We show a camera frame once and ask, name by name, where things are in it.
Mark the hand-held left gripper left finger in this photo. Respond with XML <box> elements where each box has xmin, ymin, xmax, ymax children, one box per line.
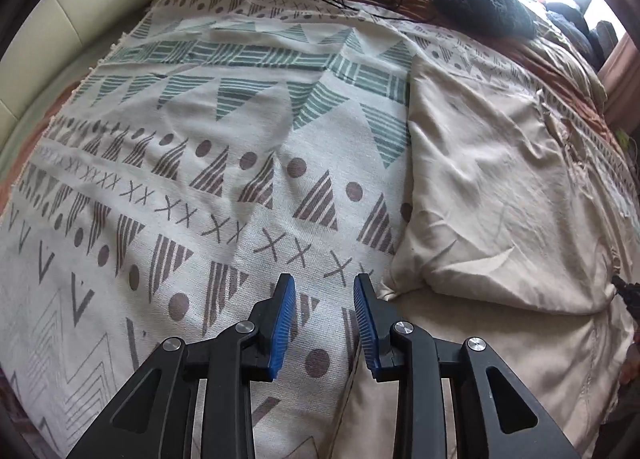
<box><xmin>67</xmin><ymin>274</ymin><xmax>297</xmax><ymax>459</ymax></box>

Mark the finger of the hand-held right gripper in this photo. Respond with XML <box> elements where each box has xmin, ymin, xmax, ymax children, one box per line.
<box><xmin>612</xmin><ymin>276</ymin><xmax>640</xmax><ymax>320</ymax></box>

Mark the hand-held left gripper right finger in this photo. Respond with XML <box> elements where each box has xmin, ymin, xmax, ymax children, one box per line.
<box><xmin>352</xmin><ymin>274</ymin><xmax>581</xmax><ymax>459</ymax></box>

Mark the beige garment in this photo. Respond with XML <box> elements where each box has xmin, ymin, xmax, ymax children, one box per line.
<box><xmin>345</xmin><ymin>56</ymin><xmax>636</xmax><ymax>459</ymax></box>

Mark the pile of dark clothes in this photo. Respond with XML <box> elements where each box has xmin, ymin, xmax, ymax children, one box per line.
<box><xmin>545</xmin><ymin>0</ymin><xmax>618</xmax><ymax>70</ymax></box>

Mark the pink curtain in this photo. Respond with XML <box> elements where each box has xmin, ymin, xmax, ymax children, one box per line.
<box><xmin>597</xmin><ymin>31</ymin><xmax>640</xmax><ymax>127</ymax></box>

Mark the geometric patterned blanket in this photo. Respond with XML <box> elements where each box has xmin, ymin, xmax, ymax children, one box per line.
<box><xmin>0</xmin><ymin>0</ymin><xmax>640</xmax><ymax>459</ymax></box>

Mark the orange-brown blanket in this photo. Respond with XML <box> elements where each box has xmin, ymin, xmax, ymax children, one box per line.
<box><xmin>280</xmin><ymin>0</ymin><xmax>611</xmax><ymax>132</ymax></box>

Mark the cream padded headboard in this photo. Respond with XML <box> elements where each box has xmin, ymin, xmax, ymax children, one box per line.
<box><xmin>0</xmin><ymin>0</ymin><xmax>216</xmax><ymax>160</ymax></box>

